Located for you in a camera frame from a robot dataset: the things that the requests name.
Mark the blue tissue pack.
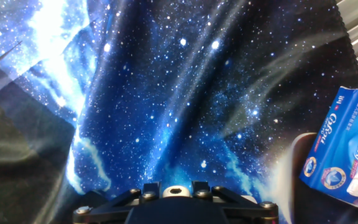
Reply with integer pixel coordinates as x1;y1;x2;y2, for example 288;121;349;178
299;86;358;212

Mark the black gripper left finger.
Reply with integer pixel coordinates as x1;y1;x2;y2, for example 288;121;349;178
73;182;161;224

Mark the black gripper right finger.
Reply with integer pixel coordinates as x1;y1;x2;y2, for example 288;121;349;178
192;182;279;224

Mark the galaxy and meadow print cloth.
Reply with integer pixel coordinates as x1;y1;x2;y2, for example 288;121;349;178
0;0;358;224

